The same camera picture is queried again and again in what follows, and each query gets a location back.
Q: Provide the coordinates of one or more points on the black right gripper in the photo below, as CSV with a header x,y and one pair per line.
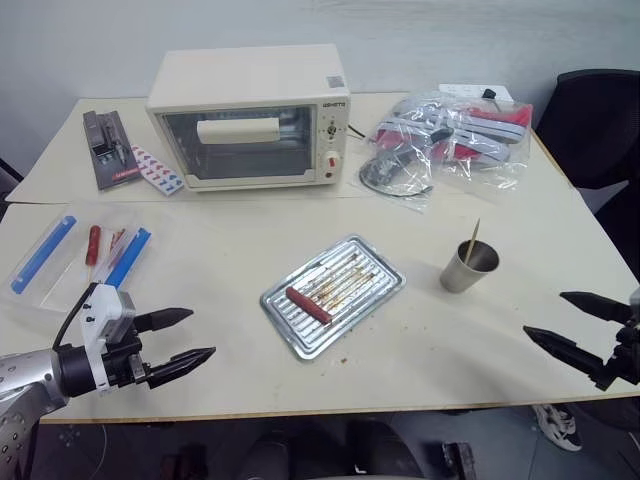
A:
x,y
629,355

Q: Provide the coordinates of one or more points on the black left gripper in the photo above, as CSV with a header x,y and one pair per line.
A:
x,y
125,362

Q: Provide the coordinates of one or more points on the wooden skewer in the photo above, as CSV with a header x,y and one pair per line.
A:
x,y
473,240

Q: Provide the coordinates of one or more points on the blue box clip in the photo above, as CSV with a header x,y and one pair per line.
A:
x,y
127,260
42,255

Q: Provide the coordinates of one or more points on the white black sneaker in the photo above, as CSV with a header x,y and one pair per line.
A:
x,y
557,425

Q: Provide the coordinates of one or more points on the red sausage on stick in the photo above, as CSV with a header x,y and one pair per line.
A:
x,y
93,245

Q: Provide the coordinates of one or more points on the metal cup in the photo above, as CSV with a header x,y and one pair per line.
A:
x,y
467,275

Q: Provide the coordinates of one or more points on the clear zip bag with utensils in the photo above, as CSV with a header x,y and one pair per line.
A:
x,y
55,270

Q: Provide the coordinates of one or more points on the card with red blue shapes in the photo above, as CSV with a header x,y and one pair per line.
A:
x,y
157,172

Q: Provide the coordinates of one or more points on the metal baking tray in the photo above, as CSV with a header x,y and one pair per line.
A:
x,y
340,295

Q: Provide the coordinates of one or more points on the black office chair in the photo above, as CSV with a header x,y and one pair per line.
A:
x,y
595,135

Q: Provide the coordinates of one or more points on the dark tool kit case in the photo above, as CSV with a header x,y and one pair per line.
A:
x,y
107,150

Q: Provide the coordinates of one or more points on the black plug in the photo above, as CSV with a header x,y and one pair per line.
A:
x,y
488,93

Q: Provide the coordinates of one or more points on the white power strip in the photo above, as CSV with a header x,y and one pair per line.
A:
x,y
467,90

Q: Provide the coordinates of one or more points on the cream toaster oven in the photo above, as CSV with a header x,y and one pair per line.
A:
x,y
250,75

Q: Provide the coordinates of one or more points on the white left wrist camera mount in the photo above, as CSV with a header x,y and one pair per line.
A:
x,y
102,310

